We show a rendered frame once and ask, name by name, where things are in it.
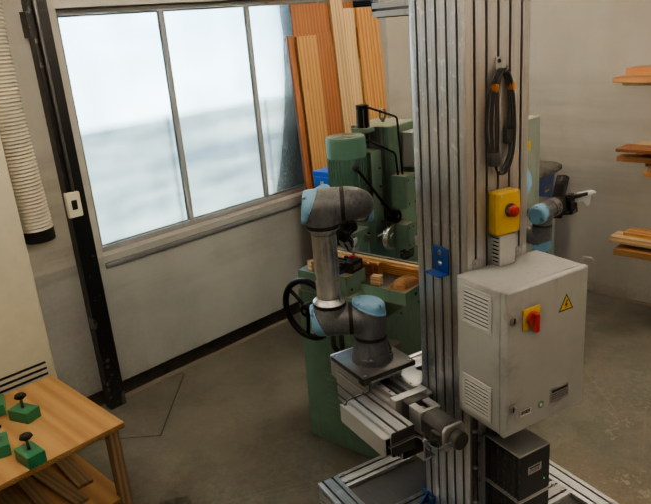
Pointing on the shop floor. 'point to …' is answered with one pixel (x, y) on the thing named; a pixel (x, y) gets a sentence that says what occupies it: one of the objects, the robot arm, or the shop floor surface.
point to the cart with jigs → (52, 447)
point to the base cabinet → (319, 403)
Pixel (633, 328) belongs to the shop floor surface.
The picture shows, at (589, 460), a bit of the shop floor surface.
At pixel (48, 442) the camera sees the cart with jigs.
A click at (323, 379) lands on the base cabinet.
